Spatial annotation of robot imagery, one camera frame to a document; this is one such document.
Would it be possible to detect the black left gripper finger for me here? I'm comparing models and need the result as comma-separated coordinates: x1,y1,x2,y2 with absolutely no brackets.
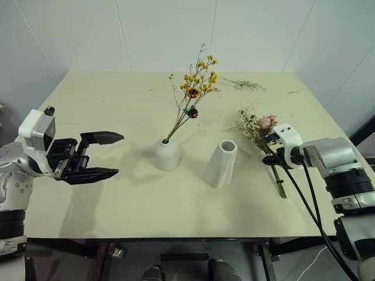
62,166,120,186
77,131,125,152

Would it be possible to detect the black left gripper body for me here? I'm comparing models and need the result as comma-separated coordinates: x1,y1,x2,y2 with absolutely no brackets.
46,138,90,180

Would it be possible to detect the pink rose dried bouquet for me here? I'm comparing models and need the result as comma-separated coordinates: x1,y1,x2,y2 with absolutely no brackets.
229,101,288,199

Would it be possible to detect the yellow dried flower bouquet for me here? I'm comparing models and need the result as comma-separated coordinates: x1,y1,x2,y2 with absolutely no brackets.
165,43,221,144

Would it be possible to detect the tall faceted white vase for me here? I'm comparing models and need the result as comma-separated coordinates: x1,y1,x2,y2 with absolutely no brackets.
203,140,238,188

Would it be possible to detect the loose dried twig sprig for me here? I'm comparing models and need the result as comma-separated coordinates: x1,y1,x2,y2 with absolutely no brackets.
219,76,267,92

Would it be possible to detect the round white ceramic vase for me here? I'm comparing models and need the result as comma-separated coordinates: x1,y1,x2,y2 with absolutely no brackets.
154,138,180,171

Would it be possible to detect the black metal rack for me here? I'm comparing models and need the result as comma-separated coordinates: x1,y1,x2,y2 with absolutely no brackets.
349,114,375,173

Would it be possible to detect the dark rounded shape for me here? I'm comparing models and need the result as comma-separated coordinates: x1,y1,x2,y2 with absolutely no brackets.
208,258,238,281
141,265,162,281

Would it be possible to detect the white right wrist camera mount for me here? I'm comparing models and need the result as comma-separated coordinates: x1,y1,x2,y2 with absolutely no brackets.
272,124,304,170

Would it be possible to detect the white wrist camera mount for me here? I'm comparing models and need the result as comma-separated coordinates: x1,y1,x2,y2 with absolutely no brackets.
18,106,57,177
272,124,304,170

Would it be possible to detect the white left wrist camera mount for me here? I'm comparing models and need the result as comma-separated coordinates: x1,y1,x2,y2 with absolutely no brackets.
18,106,57,177

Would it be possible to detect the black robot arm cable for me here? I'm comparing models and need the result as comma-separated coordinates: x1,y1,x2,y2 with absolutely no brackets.
301,148,340,245
281,167,360,281

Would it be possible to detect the black metal table frame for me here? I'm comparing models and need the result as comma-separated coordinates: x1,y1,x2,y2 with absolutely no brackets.
24,236,338,281

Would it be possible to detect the white floor cable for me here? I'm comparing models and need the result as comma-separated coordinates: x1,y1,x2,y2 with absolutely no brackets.
295,245,331,281

